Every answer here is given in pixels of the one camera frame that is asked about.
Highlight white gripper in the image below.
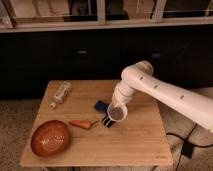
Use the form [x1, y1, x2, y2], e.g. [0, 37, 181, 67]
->
[112, 81, 135, 107]

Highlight white ceramic cup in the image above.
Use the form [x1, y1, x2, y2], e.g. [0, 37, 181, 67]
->
[107, 104, 128, 122]

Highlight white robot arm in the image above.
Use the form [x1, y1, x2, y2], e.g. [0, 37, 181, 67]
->
[112, 61, 213, 133]

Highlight orange ceramic bowl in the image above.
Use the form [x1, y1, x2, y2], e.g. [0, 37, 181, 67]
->
[31, 120, 70, 157]

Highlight blue black brush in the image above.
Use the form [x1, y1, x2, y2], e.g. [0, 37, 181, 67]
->
[94, 100, 113, 128]

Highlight orange carrot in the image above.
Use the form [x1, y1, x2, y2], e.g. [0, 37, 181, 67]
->
[69, 120, 94, 129]

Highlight clear plastic bottle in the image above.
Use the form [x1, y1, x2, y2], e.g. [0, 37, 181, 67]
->
[50, 81, 71, 109]

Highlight wooden table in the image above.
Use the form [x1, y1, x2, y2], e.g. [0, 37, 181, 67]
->
[20, 80, 173, 167]

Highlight dark cabinet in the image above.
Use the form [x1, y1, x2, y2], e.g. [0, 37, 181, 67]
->
[0, 26, 213, 99]

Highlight black power cable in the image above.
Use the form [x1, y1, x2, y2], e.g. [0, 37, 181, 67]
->
[165, 123, 213, 171]

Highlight white window frame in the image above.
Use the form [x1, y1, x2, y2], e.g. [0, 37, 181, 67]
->
[0, 0, 213, 33]

